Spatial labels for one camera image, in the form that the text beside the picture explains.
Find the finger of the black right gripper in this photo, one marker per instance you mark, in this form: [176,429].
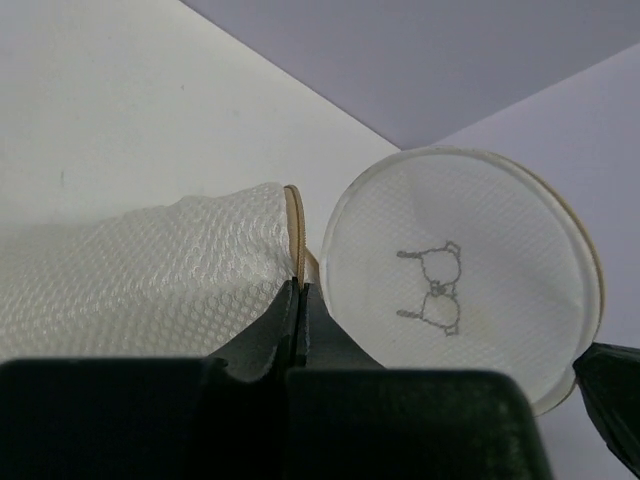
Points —
[608,377]

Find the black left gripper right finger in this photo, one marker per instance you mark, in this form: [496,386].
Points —
[349,418]

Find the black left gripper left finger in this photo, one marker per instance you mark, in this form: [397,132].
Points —
[218,416]

